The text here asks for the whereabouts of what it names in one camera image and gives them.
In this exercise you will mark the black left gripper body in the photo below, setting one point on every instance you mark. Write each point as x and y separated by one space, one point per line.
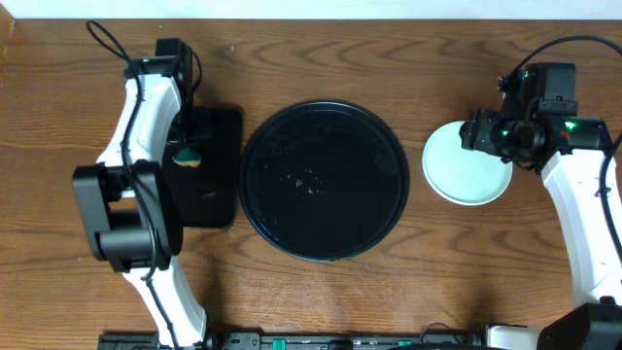
179 127

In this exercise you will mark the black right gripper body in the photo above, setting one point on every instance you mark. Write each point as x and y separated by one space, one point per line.
496 132

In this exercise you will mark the pale green plate red streak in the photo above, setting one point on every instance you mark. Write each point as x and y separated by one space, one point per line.
464 177

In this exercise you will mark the green and yellow sponge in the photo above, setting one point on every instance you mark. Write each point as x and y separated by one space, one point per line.
188 157

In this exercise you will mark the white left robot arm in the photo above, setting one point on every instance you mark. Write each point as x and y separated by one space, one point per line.
126 205

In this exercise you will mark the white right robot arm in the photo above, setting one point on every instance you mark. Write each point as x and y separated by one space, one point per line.
570 155

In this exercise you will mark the rectangular black tray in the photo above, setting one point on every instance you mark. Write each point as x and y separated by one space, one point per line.
206 195

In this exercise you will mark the round black tray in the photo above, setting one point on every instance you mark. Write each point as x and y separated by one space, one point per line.
324 181

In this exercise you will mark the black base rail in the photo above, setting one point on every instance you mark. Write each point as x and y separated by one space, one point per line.
301 341

